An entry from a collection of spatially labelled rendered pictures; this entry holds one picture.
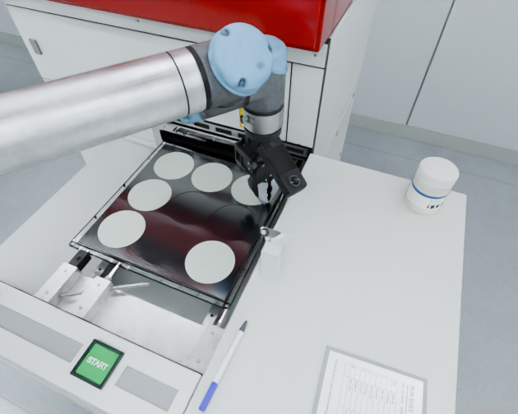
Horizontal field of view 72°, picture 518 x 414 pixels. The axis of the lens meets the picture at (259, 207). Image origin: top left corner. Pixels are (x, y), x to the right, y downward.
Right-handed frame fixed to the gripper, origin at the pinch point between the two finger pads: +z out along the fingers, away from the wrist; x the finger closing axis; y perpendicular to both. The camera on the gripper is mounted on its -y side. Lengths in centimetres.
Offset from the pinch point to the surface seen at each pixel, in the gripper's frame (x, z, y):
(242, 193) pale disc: 2.8, 1.3, 6.4
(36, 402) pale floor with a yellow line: 84, 91, 32
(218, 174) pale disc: 4.0, 1.3, 15.1
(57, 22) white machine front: 20, -24, 59
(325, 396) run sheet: 18.0, -5.5, -37.7
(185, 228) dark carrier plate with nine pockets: 18.6, 1.3, 4.9
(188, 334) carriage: 28.9, 3.3, -15.2
